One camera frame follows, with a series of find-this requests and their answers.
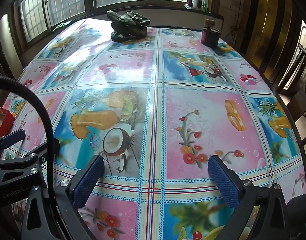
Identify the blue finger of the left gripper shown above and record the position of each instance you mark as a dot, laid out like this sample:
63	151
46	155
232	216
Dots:
12	138

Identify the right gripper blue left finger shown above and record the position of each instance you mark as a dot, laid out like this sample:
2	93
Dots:
85	180

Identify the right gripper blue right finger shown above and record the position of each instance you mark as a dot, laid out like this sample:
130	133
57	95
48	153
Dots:
225	180

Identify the red cardboard box tray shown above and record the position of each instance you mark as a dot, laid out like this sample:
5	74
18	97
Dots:
6	121

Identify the colourful fruit print tablecloth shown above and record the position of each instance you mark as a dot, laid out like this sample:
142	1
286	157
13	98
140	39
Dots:
156	110

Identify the carved wooden chair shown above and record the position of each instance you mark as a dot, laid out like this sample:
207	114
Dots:
297	104

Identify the green cloth on sill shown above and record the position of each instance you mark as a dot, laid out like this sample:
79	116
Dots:
61	25

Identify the dark red jar with lid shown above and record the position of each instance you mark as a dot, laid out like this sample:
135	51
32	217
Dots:
210	36

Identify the dark green leafy vegetable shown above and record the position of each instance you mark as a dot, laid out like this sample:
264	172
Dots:
128	26

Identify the green bottle on sill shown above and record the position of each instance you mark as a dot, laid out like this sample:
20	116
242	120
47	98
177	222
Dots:
205	5

